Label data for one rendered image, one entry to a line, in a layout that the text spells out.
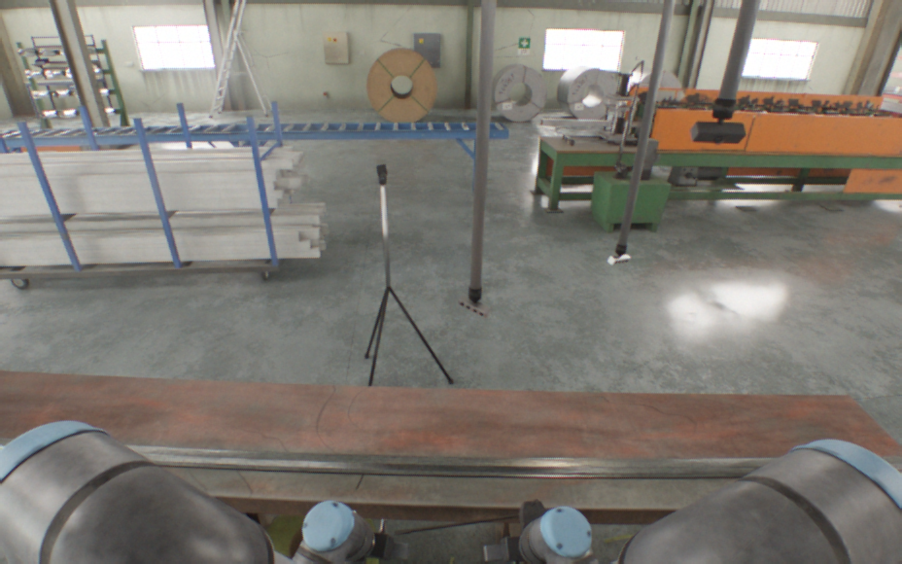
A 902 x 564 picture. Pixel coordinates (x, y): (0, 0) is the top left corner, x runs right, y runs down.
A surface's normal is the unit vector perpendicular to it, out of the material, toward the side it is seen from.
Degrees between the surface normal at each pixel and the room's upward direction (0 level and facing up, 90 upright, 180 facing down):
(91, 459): 15
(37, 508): 35
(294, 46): 90
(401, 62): 90
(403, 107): 90
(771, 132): 90
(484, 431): 0
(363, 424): 0
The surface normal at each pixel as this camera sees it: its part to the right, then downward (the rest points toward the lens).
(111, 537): 0.29, -0.45
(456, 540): 0.02, -0.88
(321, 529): -0.12, -0.69
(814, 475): -0.08, -0.96
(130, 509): 0.37, -0.72
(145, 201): 0.09, 0.48
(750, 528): -0.45, -0.75
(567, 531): 0.14, -0.68
